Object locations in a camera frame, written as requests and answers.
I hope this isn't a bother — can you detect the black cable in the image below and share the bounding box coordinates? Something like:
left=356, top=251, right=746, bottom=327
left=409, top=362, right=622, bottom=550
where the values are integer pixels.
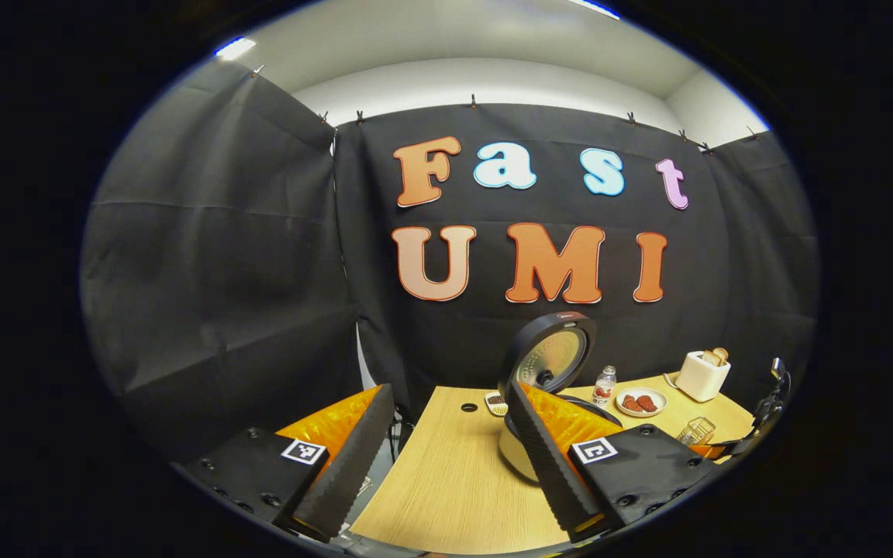
left=386, top=411, right=409, bottom=466

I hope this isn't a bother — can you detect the white toaster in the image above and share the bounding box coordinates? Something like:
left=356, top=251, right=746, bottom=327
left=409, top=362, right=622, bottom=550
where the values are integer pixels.
left=675, top=347, right=732, bottom=403

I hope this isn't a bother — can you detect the clear plastic bottle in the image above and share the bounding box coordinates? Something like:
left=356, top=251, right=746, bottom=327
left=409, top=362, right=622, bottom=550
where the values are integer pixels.
left=592, top=366, right=618, bottom=409

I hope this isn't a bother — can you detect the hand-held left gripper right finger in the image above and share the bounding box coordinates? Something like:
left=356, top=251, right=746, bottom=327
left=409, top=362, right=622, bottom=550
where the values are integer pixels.
left=507, top=380, right=726, bottom=543

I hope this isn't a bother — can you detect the black backdrop cloth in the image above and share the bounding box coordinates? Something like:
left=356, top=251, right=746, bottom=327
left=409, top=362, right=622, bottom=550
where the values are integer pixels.
left=81, top=60, right=819, bottom=466

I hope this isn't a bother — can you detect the ceiling light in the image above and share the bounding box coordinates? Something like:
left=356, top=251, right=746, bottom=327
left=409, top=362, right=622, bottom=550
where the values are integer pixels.
left=214, top=36, right=257, bottom=61

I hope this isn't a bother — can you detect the white round plate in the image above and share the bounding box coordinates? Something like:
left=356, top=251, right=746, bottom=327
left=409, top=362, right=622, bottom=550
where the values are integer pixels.
left=615, top=387, right=668, bottom=419

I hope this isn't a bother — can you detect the dark grey rice cooker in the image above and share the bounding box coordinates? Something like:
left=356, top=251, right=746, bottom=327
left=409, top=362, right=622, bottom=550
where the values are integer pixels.
left=498, top=311, right=626, bottom=483

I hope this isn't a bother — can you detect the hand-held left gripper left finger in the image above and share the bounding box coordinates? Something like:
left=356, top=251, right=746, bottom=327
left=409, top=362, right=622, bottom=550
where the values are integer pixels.
left=171, top=382, right=397, bottom=543

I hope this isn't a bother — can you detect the wire chopstick holder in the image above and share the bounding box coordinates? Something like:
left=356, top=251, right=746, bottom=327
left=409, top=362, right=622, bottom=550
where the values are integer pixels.
left=677, top=416, right=716, bottom=447

